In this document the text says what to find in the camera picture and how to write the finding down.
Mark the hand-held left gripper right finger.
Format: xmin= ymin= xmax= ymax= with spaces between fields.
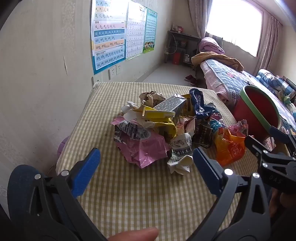
xmin=187 ymin=147 xmax=272 ymax=241

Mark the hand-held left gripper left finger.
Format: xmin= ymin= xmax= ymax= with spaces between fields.
xmin=7 ymin=147 xmax=107 ymax=241

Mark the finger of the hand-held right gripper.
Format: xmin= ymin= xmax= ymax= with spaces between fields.
xmin=269 ymin=126 xmax=296 ymax=153
xmin=245 ymin=135 xmax=296 ymax=168

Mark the pink translucent wrapper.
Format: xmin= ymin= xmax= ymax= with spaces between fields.
xmin=228 ymin=119 xmax=249 ymax=138

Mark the white printed paper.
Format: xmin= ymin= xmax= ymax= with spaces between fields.
xmin=167 ymin=133 xmax=193 ymax=174

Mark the orange snack wrapper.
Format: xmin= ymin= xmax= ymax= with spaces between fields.
xmin=214 ymin=126 xmax=246 ymax=166

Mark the red bin green rim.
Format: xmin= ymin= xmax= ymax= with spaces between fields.
xmin=232 ymin=85 xmax=283 ymax=139

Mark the dark brown snack wrapper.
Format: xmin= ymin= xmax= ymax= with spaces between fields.
xmin=192 ymin=124 xmax=214 ymax=149

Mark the silver blue wrapper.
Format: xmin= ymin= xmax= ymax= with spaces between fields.
xmin=208 ymin=117 xmax=229 ymax=136

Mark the yellow bag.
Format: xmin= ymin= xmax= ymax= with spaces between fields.
xmin=148 ymin=118 xmax=177 ymax=143

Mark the pink foil wrapper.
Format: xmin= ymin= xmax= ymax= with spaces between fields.
xmin=112 ymin=116 xmax=171 ymax=169

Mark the blue cookie wrapper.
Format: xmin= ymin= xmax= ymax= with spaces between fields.
xmin=189 ymin=88 xmax=220 ymax=120

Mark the yellow carton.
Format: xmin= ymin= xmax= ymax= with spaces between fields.
xmin=142 ymin=105 xmax=176 ymax=122

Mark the brown paper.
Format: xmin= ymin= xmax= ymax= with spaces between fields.
xmin=139 ymin=91 xmax=166 ymax=108

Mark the person's right hand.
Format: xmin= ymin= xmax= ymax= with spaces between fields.
xmin=268 ymin=188 xmax=296 ymax=219

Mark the person's left hand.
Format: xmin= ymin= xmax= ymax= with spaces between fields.
xmin=107 ymin=227 xmax=159 ymax=241

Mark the purple round object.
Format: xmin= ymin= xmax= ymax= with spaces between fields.
xmin=57 ymin=136 xmax=70 ymax=160

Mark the blue bedding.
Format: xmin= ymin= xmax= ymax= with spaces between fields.
xmin=256 ymin=69 xmax=289 ymax=93

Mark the bed with patterned quilt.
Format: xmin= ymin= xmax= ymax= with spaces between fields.
xmin=205 ymin=59 xmax=296 ymax=139

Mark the pink bedspread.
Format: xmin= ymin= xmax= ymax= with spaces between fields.
xmin=200 ymin=61 xmax=238 ymax=109

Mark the pink curtain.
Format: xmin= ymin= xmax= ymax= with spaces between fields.
xmin=188 ymin=0 xmax=213 ymax=40
xmin=253 ymin=10 xmax=284 ymax=75

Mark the tan blanket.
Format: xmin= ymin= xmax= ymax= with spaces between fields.
xmin=191 ymin=51 xmax=244 ymax=71

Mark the purple folded blanket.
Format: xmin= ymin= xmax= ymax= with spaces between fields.
xmin=199 ymin=37 xmax=225 ymax=55

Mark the window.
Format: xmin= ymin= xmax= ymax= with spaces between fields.
xmin=206 ymin=0 xmax=264 ymax=57

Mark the black metal shelf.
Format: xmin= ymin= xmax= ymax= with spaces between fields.
xmin=165 ymin=30 xmax=201 ymax=67

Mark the blue bordered wall poster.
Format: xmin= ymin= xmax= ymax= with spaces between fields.
xmin=91 ymin=0 xmax=126 ymax=75

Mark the white chart wall poster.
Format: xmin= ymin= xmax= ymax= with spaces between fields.
xmin=125 ymin=0 xmax=148 ymax=61

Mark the teal chart wall poster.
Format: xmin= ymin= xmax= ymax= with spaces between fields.
xmin=142 ymin=8 xmax=158 ymax=54

